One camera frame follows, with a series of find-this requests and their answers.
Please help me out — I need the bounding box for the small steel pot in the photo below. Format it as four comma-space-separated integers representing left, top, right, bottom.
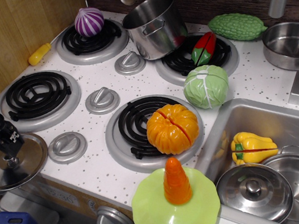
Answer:
262, 22, 299, 71

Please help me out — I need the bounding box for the grey stove knob bottom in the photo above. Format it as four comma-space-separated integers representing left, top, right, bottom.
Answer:
48, 132, 87, 164

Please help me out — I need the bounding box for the grey stove knob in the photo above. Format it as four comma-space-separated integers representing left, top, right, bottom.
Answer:
114, 51, 146, 76
48, 132, 87, 164
85, 87, 120, 115

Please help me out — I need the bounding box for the steel sink basin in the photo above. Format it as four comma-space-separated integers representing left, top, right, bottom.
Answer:
195, 99, 299, 183

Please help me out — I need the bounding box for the back right stove burner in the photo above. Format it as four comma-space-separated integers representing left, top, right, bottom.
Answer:
156, 32, 239, 86

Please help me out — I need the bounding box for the green toy cabbage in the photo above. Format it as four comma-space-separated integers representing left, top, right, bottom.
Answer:
183, 65, 229, 109

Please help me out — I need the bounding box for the steel lid in sink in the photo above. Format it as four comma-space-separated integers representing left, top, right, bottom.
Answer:
216, 163, 294, 223

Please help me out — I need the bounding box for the green toy bitter gourd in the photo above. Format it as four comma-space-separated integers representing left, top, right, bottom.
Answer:
208, 13, 267, 41

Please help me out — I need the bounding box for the purple striped toy onion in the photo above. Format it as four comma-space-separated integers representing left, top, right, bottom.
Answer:
74, 7, 105, 37

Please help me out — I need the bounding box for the front right stove burner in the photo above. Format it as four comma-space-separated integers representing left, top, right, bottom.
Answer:
105, 95, 204, 173

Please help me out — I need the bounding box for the grey stove knob top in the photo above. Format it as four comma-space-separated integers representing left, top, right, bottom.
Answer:
114, 51, 146, 76

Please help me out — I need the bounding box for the back left stove burner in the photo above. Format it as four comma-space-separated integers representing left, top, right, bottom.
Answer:
56, 19, 129, 66

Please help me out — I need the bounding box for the grey stove knob middle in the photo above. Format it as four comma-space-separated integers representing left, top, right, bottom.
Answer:
85, 87, 120, 115

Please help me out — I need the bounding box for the orange toy carrot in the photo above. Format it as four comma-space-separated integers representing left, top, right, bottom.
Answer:
163, 157, 193, 205

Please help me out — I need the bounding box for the orange toy pumpkin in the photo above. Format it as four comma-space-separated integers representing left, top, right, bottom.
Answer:
146, 104, 200, 155

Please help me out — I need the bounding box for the steel lid with knob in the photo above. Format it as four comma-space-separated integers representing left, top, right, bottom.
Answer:
0, 133, 48, 193

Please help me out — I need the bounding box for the tall steel pot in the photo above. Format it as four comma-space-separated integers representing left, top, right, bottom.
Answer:
122, 0, 188, 61

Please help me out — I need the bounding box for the red toy chili pepper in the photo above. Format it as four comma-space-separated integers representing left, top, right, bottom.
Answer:
191, 32, 217, 67

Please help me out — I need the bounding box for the front left stove burner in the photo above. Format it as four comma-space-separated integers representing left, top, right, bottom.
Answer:
0, 70, 81, 132

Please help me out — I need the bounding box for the light green plastic plate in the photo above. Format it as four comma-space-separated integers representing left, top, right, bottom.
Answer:
131, 167, 221, 224

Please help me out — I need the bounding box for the yellow toy bell pepper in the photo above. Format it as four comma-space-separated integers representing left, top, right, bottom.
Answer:
231, 132, 278, 165

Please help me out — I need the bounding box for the stove burner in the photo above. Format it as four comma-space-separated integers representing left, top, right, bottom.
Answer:
105, 95, 204, 173
0, 70, 81, 132
156, 32, 239, 86
56, 19, 129, 66

